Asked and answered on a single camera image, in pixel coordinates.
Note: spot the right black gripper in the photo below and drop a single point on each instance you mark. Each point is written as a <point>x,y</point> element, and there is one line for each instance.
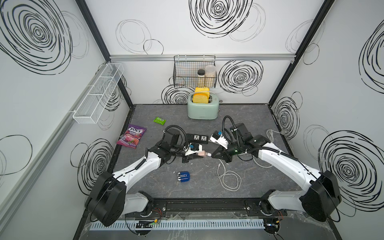
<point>222,154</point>

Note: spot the green candy packet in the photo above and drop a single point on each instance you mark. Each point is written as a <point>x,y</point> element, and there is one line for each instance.
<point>159,121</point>

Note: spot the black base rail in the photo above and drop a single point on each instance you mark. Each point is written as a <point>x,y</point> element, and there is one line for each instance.
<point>204,205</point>

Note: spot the black lid spice jar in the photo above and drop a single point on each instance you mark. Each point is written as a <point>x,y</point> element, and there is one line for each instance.
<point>201,78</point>

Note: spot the white lid plastic jar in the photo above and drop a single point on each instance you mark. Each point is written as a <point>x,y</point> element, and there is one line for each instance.
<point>210,76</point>

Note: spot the white wire shelf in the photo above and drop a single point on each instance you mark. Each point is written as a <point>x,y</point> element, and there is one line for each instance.
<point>99,97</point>

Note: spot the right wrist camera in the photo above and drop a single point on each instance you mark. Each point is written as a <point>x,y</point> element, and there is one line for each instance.
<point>218,138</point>

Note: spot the pink usb charger adapter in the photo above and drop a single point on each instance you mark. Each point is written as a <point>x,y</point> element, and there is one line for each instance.
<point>202,154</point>

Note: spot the black wire basket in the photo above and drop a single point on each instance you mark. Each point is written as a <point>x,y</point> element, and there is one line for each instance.
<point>186,69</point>

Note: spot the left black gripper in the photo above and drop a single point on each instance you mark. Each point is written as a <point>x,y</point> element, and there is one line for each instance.
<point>186,158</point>

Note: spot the yellow sponge toast back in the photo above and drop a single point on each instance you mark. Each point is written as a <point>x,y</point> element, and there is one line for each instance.
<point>202,90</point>

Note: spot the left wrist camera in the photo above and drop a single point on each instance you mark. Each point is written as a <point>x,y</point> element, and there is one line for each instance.
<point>194,148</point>

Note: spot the mint green toaster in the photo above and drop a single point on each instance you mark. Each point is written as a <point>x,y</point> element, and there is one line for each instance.
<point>200,111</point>

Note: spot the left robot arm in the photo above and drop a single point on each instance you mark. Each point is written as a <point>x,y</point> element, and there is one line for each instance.
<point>110,199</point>

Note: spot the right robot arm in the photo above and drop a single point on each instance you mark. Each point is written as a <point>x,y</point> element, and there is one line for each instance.
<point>319,195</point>

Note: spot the grey slotted cable duct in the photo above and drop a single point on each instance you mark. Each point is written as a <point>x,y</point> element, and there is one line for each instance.
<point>218,224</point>

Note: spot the black power strip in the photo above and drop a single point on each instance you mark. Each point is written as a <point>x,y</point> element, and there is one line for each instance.
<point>199,139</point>

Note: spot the yellow sponge toast front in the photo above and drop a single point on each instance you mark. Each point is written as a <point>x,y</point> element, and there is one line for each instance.
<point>201,98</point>

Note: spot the yellow sponge toast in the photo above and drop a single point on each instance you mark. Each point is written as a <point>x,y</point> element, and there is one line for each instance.
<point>201,98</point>
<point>202,90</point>

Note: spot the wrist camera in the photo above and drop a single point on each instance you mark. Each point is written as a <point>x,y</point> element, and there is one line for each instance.
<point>194,148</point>
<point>218,138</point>

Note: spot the purple candy bag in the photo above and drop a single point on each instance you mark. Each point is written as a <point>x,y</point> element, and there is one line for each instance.
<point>132,136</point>

